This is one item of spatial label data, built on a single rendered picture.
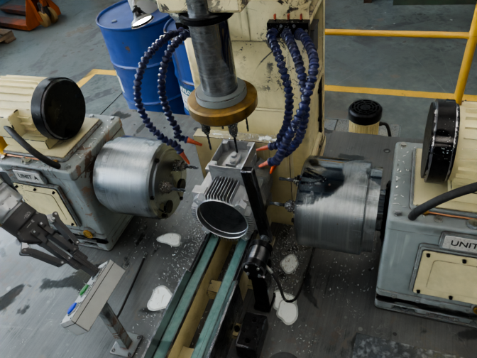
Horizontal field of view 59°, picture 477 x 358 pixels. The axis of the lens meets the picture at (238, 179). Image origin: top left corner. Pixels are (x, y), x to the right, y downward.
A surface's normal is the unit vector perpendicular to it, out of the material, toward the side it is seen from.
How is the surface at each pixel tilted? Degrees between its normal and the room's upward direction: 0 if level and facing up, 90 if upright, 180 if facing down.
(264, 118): 90
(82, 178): 90
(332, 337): 0
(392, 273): 89
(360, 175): 6
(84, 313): 50
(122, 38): 95
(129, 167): 32
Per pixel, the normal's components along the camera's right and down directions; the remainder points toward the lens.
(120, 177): -0.33, 0.05
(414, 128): -0.13, -0.73
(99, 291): 0.64, -0.37
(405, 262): -0.32, 0.66
